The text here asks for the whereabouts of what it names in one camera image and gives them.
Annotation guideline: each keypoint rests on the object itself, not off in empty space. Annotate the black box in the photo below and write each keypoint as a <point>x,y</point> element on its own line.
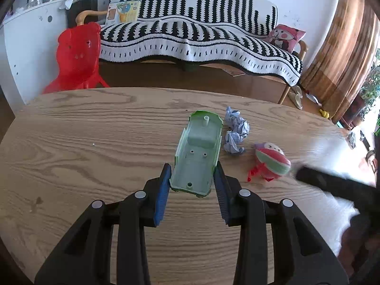
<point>83,9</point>

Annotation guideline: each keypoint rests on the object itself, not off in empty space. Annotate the yellow toy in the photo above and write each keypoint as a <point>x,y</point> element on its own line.
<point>325,113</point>

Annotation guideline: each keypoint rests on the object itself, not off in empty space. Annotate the black white striped sofa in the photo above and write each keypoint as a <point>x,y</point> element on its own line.
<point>193,35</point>

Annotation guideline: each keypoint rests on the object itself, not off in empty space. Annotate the red plastic child chair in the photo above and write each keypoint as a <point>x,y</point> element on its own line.
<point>77,53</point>

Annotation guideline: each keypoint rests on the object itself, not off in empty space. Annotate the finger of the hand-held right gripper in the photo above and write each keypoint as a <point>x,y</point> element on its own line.
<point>326,182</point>

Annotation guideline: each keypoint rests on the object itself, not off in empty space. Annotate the black-white striped sofa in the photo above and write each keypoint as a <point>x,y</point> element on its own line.
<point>89,13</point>

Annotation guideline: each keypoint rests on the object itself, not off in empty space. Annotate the green plastic toy shell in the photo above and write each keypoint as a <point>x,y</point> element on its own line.
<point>197,154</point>

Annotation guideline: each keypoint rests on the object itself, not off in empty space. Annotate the brown patterned curtain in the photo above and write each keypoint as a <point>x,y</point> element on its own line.
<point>341,50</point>

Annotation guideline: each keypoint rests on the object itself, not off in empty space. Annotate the crumpled blue white paper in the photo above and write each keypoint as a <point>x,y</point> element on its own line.
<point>237,121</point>
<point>234,145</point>

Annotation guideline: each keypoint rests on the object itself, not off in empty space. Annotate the white cabinet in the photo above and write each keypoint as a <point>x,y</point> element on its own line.
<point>29,35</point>

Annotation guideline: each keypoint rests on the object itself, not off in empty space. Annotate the beige slipper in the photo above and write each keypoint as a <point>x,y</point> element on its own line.
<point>292,95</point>

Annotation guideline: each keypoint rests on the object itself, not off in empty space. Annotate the green plants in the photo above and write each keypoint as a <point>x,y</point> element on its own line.
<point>371,86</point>

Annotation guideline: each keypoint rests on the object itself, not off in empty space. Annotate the pink cartoon pillow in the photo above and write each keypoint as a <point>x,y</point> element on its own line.
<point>285,37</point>

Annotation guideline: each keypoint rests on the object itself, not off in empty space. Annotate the striped red-green plush toy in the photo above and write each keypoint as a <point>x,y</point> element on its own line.
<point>271,163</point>

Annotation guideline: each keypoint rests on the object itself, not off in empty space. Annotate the pair of slippers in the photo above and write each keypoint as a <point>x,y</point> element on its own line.
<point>299,102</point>

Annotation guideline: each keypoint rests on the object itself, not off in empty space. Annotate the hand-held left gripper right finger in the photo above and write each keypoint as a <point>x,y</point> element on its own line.
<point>222,196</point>

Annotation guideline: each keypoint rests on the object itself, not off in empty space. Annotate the colourful picture book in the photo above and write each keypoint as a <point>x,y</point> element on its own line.
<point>123,11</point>

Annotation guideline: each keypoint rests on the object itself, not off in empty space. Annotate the round wooden table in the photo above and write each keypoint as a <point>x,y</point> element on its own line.
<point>89,142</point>

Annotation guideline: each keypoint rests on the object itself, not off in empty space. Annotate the white paper sheets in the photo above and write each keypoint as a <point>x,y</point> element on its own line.
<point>313,98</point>

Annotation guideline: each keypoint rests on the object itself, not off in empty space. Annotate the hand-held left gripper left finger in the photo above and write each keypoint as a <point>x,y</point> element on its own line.
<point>161,196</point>

